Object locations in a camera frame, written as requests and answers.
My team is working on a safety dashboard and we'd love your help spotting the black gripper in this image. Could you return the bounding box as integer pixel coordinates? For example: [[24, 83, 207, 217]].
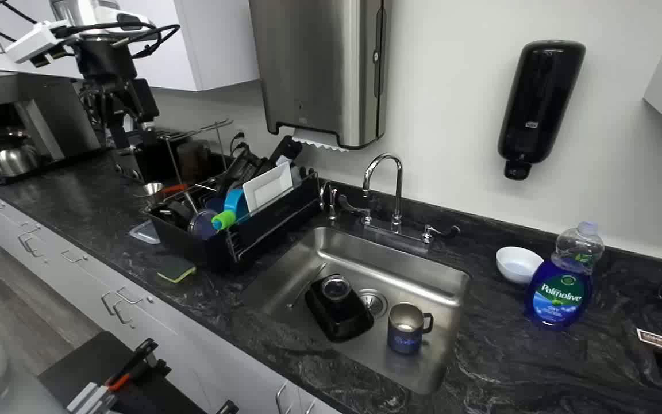
[[73, 35, 161, 157]]

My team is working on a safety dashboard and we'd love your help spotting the small round glass lid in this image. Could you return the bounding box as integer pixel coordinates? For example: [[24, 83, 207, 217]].
[[317, 275, 356, 307]]

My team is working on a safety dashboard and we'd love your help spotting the purple translucent lid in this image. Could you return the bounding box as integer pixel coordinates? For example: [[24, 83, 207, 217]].
[[187, 208, 218, 245]]

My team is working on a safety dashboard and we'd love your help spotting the black dish rack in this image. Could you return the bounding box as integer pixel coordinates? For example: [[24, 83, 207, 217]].
[[146, 153, 324, 275]]

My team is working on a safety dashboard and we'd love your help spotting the stainless steel sink basin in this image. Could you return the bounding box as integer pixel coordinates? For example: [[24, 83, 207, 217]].
[[255, 223, 473, 398]]

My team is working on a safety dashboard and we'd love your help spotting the metal sink drain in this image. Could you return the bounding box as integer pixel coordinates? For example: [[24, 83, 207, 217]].
[[356, 286, 392, 321]]

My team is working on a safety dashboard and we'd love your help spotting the blue dish soap bottle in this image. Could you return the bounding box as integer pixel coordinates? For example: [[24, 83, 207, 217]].
[[527, 219, 607, 331]]

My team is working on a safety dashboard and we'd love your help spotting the steel kettle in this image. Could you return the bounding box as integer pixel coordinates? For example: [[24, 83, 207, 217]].
[[0, 130, 44, 183]]

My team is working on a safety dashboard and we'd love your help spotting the wide white upper cabinet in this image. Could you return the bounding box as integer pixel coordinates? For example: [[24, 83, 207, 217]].
[[0, 0, 262, 94]]

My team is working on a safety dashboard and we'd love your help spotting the blue plastic bowl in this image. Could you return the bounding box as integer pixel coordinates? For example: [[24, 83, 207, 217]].
[[221, 186, 249, 223]]

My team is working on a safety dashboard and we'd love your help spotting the yellow green sponge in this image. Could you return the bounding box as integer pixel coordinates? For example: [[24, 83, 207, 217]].
[[154, 255, 200, 288]]

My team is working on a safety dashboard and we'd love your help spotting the white square plate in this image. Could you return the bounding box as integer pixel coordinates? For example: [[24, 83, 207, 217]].
[[239, 154, 298, 217]]

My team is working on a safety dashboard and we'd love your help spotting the white lower cabinet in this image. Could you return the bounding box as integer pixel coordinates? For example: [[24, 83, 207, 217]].
[[0, 183, 344, 414]]

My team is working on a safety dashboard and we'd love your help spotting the steel paper towel dispenser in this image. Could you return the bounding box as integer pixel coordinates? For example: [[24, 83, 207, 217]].
[[249, 0, 388, 153]]

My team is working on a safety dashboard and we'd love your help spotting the black pliers orange grip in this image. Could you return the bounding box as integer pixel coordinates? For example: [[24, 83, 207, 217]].
[[103, 336, 161, 396]]

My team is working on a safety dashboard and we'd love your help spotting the black tool board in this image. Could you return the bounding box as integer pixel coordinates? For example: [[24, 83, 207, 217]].
[[38, 330, 196, 414]]

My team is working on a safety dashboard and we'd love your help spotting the chrome gooseneck faucet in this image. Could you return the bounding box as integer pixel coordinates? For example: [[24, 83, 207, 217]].
[[317, 153, 465, 250]]

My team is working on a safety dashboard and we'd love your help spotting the black rectangular container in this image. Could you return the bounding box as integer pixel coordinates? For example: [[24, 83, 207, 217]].
[[302, 272, 378, 345]]

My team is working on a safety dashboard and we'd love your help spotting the blue metal mug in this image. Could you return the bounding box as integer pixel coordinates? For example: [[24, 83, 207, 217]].
[[386, 301, 437, 359]]

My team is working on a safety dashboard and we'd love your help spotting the small white bowl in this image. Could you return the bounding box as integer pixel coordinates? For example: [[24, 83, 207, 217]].
[[495, 245, 548, 288]]

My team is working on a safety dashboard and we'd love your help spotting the metal wire cup holder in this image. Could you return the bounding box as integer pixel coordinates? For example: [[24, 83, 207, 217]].
[[192, 116, 239, 168]]

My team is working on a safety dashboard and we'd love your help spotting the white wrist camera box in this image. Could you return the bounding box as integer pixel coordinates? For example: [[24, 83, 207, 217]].
[[2, 19, 73, 69]]

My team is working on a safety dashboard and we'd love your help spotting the aluminium bracket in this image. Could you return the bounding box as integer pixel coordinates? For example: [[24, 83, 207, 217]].
[[64, 378, 113, 414]]

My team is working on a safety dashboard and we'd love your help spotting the black wall soap dispenser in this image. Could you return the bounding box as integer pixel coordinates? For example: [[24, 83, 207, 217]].
[[496, 39, 588, 184]]

